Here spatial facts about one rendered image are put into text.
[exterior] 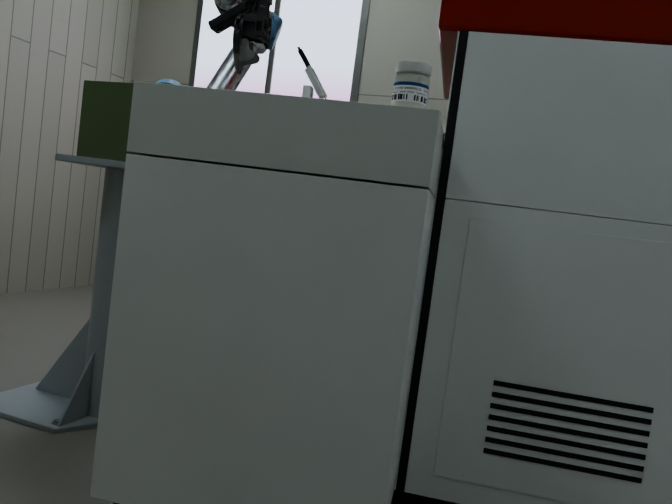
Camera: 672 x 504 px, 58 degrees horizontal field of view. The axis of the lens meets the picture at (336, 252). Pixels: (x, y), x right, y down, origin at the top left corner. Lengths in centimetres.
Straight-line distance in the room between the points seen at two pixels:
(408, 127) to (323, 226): 25
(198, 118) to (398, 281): 52
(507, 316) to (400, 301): 42
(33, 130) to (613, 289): 354
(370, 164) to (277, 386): 47
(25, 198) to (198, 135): 303
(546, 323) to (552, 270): 13
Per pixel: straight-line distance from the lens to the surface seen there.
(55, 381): 231
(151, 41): 487
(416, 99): 122
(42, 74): 430
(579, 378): 156
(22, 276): 431
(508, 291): 150
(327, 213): 117
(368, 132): 117
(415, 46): 401
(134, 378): 136
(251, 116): 123
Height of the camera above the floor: 75
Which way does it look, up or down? 4 degrees down
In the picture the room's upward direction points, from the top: 7 degrees clockwise
